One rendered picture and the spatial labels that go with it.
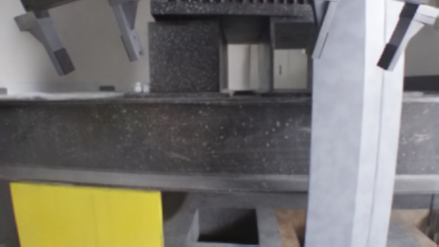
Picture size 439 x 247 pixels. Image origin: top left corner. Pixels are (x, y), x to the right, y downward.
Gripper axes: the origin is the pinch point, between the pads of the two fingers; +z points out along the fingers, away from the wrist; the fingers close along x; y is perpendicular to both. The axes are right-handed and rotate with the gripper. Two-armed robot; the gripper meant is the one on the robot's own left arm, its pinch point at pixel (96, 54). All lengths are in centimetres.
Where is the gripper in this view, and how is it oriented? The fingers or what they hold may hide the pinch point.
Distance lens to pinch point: 40.4
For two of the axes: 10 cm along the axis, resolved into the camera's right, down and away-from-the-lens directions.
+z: 1.9, 8.6, 4.7
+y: 0.8, -4.9, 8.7
